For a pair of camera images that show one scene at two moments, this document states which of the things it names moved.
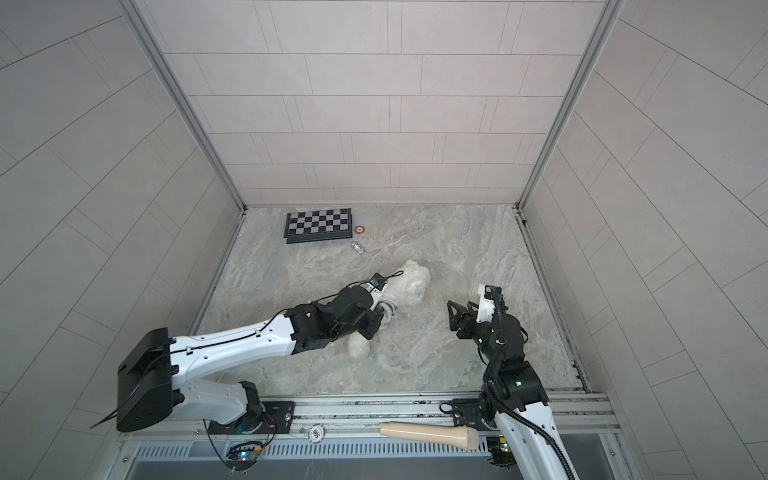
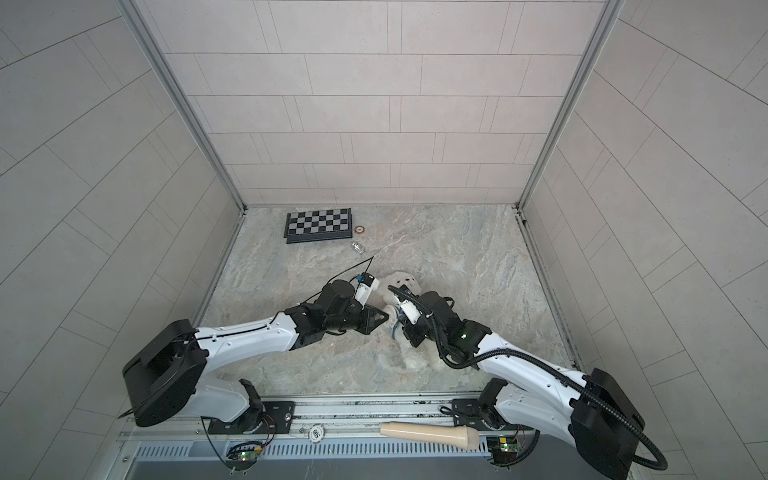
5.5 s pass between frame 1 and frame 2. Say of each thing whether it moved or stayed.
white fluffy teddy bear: moved
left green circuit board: stayed
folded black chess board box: stayed
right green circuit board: stayed
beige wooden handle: stayed
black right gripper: moved
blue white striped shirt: moved
